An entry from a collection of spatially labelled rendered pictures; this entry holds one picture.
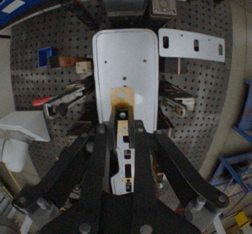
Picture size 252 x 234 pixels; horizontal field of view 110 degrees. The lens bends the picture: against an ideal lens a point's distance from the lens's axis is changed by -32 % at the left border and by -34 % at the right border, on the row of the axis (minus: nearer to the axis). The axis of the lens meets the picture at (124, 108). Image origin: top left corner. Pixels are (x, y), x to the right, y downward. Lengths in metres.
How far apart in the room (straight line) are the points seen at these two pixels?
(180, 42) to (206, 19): 0.51
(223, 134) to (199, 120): 1.41
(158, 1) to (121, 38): 0.17
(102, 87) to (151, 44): 0.22
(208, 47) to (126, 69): 0.32
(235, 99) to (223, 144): 0.79
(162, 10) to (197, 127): 0.80
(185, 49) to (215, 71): 0.49
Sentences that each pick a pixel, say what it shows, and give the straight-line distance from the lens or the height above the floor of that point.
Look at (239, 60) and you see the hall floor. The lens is 2.19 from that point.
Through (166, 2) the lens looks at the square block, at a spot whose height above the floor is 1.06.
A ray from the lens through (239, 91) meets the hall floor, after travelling 2.25.
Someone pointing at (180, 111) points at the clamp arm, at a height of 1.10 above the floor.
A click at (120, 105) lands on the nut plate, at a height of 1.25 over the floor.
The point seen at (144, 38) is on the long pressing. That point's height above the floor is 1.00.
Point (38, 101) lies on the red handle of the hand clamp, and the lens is 0.40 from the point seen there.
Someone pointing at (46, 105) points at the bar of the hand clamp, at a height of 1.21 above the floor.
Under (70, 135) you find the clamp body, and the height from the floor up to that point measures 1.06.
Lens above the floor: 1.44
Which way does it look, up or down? 70 degrees down
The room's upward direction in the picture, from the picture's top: 178 degrees counter-clockwise
